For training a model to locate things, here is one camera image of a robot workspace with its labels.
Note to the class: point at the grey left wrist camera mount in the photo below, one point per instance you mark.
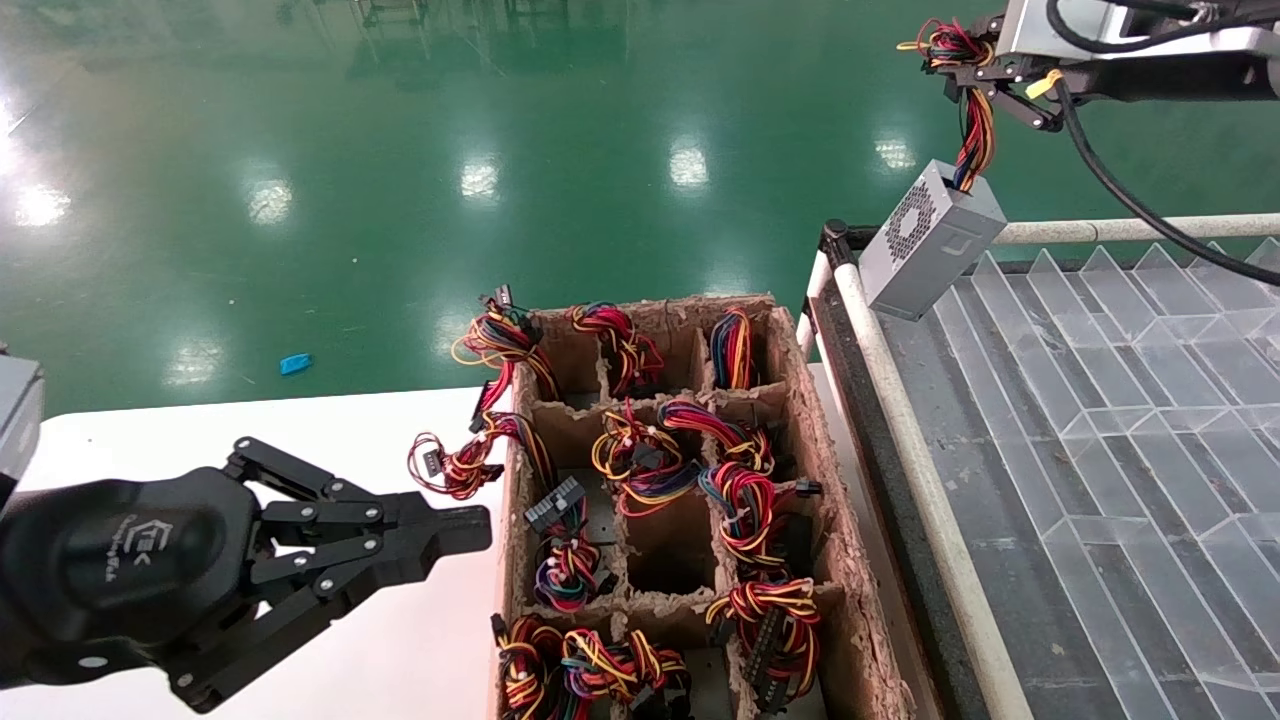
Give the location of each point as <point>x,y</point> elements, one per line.
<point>18,420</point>

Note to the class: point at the brown divided cardboard box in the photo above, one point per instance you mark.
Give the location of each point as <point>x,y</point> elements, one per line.
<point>790,350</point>

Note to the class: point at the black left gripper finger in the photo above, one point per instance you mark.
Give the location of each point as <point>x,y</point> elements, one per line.
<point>410,515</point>
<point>380,570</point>

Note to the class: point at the clear acrylic divided tray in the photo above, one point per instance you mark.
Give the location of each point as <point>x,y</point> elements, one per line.
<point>1100,400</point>

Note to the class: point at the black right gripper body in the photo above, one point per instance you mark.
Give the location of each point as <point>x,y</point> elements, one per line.
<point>1180,78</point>

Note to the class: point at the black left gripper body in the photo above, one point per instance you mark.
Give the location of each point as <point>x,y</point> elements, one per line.
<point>130,570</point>

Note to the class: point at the white pipe frame cart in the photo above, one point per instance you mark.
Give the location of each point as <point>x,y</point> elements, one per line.
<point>880,370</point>

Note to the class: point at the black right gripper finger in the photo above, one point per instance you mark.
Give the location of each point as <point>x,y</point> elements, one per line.
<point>1030,108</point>
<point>985,68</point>

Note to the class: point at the blue litter scrap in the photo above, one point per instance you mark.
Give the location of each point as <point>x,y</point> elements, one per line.
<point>297,364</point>

